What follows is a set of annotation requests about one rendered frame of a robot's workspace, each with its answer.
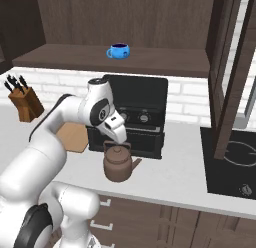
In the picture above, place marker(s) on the black toaster oven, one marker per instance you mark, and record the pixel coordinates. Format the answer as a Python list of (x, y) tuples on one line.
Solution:
[(143, 95)]

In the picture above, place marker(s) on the brown drawer unit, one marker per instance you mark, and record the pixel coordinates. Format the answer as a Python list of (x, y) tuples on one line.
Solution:
[(133, 225)]

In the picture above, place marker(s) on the wooden knife block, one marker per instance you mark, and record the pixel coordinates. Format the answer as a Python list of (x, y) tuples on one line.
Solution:
[(27, 105)]

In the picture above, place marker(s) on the brown cupboard doors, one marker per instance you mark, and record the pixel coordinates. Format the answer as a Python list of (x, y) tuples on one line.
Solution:
[(213, 230)]

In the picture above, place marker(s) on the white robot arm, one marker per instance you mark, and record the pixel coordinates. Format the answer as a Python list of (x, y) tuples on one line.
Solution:
[(46, 148)]

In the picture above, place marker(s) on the brown kettle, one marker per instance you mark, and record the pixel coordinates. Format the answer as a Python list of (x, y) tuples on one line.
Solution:
[(116, 165)]

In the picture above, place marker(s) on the dark wood glass cabinet door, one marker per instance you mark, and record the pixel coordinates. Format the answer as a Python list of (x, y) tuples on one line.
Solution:
[(230, 92)]

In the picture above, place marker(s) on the black hob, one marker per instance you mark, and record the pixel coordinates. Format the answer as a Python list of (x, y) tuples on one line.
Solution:
[(226, 172)]

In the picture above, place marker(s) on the dark wood cabinet shelf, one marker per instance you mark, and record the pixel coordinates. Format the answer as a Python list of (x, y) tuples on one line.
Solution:
[(153, 60)]

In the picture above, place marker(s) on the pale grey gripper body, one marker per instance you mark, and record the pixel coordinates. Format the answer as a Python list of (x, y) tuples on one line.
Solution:
[(118, 134)]

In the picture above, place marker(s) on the blue mug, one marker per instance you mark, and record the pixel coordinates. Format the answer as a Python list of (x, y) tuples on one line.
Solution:
[(119, 52)]

